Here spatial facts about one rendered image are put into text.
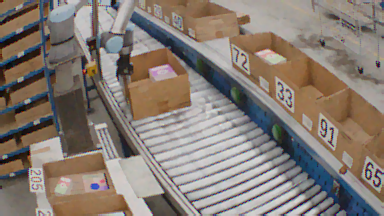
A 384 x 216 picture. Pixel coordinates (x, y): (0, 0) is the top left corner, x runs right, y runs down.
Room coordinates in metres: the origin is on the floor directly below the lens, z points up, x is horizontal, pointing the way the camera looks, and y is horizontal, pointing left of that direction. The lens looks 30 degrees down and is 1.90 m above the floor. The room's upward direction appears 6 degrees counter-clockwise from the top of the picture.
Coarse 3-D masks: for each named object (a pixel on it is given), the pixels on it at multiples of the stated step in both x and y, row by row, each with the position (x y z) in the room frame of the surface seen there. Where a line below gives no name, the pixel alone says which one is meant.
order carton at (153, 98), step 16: (160, 48) 2.38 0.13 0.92; (144, 64) 2.36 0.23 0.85; (160, 64) 2.38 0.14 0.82; (176, 64) 2.21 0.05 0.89; (144, 80) 2.34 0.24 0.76; (160, 80) 1.98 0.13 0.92; (176, 80) 2.00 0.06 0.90; (128, 96) 2.00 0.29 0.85; (144, 96) 1.96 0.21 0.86; (160, 96) 1.98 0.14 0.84; (176, 96) 2.00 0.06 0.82; (144, 112) 1.96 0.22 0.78; (160, 112) 1.98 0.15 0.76
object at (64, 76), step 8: (72, 56) 1.73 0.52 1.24; (80, 56) 1.73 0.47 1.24; (48, 64) 1.70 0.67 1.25; (56, 64) 1.67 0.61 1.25; (64, 64) 1.74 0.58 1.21; (56, 72) 1.75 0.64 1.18; (64, 72) 1.73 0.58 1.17; (72, 72) 1.78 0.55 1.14; (64, 80) 1.73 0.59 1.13; (72, 80) 1.77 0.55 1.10; (64, 88) 1.73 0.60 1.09
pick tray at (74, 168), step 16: (64, 160) 1.48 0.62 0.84; (80, 160) 1.50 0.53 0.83; (96, 160) 1.53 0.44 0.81; (48, 176) 1.43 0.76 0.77; (64, 176) 1.46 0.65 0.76; (80, 176) 1.46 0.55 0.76; (48, 192) 1.27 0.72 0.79; (80, 192) 1.33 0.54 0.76; (96, 192) 1.24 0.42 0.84; (112, 192) 1.26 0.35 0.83
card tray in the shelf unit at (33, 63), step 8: (40, 48) 2.78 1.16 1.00; (24, 56) 2.72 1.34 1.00; (32, 56) 2.75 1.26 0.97; (40, 56) 2.50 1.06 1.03; (8, 64) 2.64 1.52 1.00; (16, 64) 2.69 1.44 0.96; (24, 64) 2.45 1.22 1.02; (32, 64) 2.48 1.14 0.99; (40, 64) 2.50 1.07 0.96; (8, 72) 2.39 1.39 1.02; (16, 72) 2.42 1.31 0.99; (24, 72) 2.45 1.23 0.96; (8, 80) 2.39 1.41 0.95
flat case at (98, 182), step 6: (102, 174) 1.47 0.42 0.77; (84, 180) 1.42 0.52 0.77; (90, 180) 1.42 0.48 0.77; (96, 180) 1.42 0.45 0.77; (102, 180) 1.42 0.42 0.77; (84, 186) 1.37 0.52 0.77; (90, 186) 1.37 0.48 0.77; (96, 186) 1.38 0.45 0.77; (102, 186) 1.38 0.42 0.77; (108, 186) 1.38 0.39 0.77
